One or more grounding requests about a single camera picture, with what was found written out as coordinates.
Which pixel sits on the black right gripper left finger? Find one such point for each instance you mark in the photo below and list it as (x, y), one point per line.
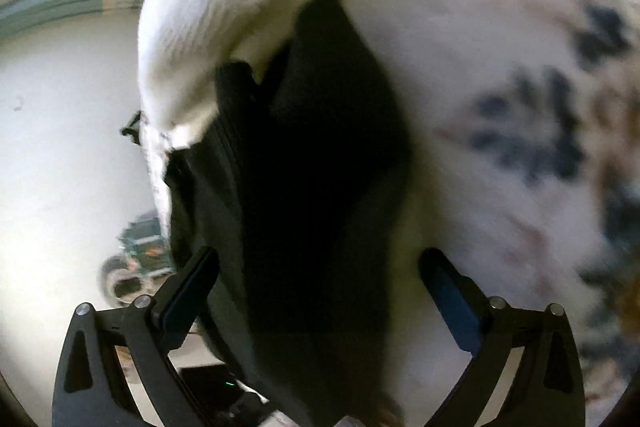
(90, 387)

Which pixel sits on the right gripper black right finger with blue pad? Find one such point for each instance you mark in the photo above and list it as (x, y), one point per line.
(547, 389)

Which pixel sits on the black white-striped sweater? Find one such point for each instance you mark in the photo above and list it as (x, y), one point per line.
(297, 183)

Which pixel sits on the green patterned storage box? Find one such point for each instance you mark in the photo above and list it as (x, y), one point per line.
(145, 248)

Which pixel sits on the black object beside bed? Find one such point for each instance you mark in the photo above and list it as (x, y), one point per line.
(132, 130)

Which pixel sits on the white floral bed sheet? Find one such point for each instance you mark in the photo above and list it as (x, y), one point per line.
(523, 118)

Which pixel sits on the striped window curtain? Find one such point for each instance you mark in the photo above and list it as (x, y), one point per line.
(23, 15)

